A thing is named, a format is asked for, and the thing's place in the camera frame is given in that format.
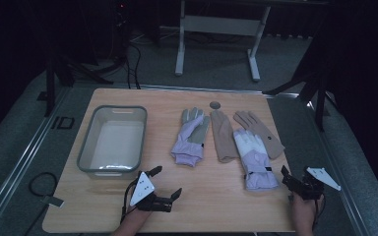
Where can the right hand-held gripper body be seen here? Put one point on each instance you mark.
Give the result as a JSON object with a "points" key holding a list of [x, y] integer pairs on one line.
{"points": [[308, 188]]}

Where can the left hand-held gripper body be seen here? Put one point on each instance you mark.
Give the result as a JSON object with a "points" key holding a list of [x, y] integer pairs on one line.
{"points": [[142, 191]]}

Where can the purple white ski glove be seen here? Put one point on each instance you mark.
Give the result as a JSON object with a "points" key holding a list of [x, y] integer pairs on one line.
{"points": [[186, 149], [256, 164]]}

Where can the clear plastic bin grey rim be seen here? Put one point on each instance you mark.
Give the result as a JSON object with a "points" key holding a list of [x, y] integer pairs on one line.
{"points": [[118, 146]]}

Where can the plain beige knit glove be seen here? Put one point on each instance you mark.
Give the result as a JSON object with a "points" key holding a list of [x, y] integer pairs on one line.
{"points": [[223, 139]]}

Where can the person's right hand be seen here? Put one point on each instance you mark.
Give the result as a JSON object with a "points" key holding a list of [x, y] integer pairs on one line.
{"points": [[305, 211]]}

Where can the person's left hand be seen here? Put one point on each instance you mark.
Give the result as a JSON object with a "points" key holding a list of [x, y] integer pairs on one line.
{"points": [[137, 215]]}

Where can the beige knit glove with button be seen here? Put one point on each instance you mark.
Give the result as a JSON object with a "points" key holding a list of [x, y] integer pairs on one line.
{"points": [[263, 130]]}

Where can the black metal stand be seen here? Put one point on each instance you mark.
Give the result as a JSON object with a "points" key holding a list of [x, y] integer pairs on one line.
{"points": [[320, 98], [50, 88]]}

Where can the round grey table grommet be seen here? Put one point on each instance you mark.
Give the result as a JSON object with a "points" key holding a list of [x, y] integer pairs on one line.
{"points": [[215, 105]]}

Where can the grey tape piece on floor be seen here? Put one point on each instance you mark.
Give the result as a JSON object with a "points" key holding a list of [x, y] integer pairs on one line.
{"points": [[53, 201]]}

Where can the silver metal floor rail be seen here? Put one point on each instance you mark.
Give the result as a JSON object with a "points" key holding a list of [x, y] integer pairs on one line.
{"points": [[210, 88], [347, 203], [19, 167]]}

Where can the white metal desk frame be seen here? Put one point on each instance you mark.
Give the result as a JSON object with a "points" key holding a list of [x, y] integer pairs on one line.
{"points": [[221, 25]]}

